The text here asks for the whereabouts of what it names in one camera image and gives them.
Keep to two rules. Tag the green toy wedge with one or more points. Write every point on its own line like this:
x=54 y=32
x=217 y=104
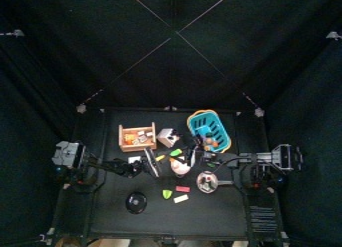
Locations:
x=167 y=193

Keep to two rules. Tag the white toy food piece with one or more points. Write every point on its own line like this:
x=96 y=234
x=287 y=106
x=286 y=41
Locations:
x=143 y=136

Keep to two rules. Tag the silver toy pan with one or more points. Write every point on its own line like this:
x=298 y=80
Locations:
x=207 y=185

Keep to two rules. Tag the metal frame corner bracket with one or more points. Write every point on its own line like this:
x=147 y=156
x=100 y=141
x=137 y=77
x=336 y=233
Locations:
x=332 y=35
x=80 y=108
x=16 y=33
x=46 y=237
x=169 y=108
x=259 y=112

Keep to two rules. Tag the wooden toy crate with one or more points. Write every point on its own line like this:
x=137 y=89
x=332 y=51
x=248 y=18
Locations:
x=137 y=147

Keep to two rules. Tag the black round lid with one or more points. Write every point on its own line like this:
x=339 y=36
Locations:
x=135 y=202

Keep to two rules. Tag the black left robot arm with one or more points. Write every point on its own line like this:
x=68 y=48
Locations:
x=107 y=164

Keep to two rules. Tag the pale yellow toy block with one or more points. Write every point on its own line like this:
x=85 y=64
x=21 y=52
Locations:
x=180 y=199

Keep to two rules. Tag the red toy block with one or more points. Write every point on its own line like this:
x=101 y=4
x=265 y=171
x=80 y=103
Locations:
x=181 y=189

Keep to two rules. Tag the orange toy food piece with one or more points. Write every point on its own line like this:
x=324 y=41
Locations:
x=129 y=138

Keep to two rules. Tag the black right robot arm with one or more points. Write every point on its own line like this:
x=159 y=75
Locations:
x=261 y=157

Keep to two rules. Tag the toy food piece in pan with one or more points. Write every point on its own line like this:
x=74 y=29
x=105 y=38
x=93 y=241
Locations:
x=205 y=179

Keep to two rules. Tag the yellow toy corn cob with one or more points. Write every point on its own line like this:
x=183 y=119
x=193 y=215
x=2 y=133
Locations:
x=160 y=157

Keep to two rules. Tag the teal basket with orange rim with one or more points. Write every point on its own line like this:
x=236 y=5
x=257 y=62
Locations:
x=200 y=122

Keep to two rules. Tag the green-yellow toy corn husk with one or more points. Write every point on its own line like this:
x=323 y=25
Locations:
x=175 y=152

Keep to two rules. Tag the small white grey box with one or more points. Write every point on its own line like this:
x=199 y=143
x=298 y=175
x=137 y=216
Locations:
x=165 y=137

